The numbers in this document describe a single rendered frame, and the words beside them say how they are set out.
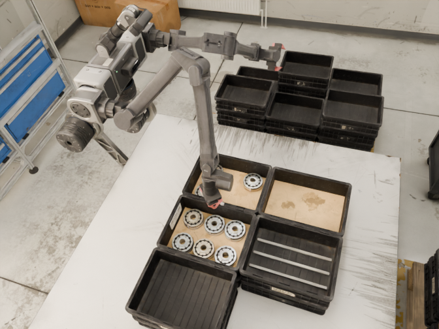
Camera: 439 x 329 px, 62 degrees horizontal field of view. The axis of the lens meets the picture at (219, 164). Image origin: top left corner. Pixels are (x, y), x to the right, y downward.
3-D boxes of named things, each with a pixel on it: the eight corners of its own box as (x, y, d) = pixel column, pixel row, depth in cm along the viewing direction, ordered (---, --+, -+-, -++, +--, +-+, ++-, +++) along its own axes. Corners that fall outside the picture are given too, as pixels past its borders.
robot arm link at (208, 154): (196, 59, 134) (185, 65, 125) (211, 59, 132) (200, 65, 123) (208, 164, 153) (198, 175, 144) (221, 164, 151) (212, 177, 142)
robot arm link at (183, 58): (188, 36, 130) (177, 41, 122) (214, 65, 132) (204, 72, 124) (123, 111, 154) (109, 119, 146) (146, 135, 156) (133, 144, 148)
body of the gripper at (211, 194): (213, 181, 161) (211, 171, 156) (222, 199, 155) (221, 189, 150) (199, 187, 160) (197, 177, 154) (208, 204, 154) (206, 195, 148)
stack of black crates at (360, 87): (321, 121, 314) (327, 91, 287) (326, 98, 331) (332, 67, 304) (370, 129, 304) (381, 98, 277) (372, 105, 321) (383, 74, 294)
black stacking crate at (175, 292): (131, 318, 160) (123, 310, 151) (160, 256, 177) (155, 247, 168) (215, 350, 150) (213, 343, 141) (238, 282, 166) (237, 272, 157)
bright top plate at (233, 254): (211, 262, 168) (211, 262, 167) (219, 243, 174) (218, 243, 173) (232, 269, 165) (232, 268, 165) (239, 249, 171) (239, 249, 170)
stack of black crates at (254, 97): (217, 138, 311) (213, 98, 276) (228, 113, 328) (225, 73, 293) (264, 146, 301) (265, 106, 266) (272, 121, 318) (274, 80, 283)
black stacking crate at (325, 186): (257, 225, 183) (257, 213, 174) (272, 179, 200) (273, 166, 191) (338, 247, 173) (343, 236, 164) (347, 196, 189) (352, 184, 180)
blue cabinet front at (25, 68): (16, 143, 301) (-24, 90, 257) (65, 86, 341) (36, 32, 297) (19, 143, 300) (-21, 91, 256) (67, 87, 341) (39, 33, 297)
